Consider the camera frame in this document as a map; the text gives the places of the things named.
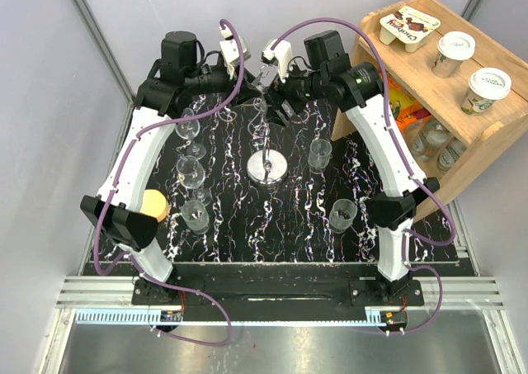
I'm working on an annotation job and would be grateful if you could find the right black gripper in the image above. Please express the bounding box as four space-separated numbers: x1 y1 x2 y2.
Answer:
262 55 327 128

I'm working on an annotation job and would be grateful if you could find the chrome wine glass rack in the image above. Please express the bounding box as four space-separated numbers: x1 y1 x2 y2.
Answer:
212 63 312 184

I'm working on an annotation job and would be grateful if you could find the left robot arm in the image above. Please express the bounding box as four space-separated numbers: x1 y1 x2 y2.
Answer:
80 20 248 304

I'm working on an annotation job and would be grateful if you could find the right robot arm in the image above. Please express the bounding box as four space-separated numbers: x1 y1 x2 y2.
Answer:
262 31 440 305

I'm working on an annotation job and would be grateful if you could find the far clear wine glass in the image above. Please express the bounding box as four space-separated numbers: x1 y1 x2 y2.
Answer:
174 120 206 159

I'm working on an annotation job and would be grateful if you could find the clear wine glass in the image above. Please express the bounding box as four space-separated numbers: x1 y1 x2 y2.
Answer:
176 156 211 206
174 120 206 159

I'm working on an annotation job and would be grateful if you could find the middle clear wine glass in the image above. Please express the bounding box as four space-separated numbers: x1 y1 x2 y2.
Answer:
176 156 211 206

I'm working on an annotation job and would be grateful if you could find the left ribbed glass goblet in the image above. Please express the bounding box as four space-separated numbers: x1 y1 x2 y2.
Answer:
181 200 210 234

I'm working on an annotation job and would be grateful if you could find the colourful sponge pack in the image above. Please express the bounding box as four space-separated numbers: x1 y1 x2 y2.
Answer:
388 74 431 133

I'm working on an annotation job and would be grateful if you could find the chocolate yogurt cup pack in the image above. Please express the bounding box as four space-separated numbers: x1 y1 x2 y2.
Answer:
379 6 441 53

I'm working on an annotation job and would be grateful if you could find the wooden shelf unit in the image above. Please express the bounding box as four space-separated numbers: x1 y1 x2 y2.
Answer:
331 0 528 222

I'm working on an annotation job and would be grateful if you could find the far paper coffee cup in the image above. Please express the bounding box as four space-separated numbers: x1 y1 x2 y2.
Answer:
431 31 476 78

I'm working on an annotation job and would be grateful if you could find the paper coffee cup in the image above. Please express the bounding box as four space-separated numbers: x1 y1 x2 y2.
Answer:
460 68 512 115
431 31 476 78

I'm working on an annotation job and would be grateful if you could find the near paper coffee cup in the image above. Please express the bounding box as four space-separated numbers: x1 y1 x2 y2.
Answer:
460 68 512 115

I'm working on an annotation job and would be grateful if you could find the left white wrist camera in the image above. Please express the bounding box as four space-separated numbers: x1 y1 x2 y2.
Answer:
219 36 240 79

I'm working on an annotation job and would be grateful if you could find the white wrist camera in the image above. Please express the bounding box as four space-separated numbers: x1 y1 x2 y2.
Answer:
219 36 240 79
261 39 294 83

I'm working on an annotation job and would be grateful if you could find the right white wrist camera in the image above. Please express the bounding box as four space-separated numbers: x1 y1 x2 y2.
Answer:
261 39 294 83

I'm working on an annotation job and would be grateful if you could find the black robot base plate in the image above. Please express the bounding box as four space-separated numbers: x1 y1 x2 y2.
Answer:
78 241 479 324

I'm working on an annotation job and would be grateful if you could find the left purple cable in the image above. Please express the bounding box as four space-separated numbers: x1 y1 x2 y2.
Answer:
92 18 236 347

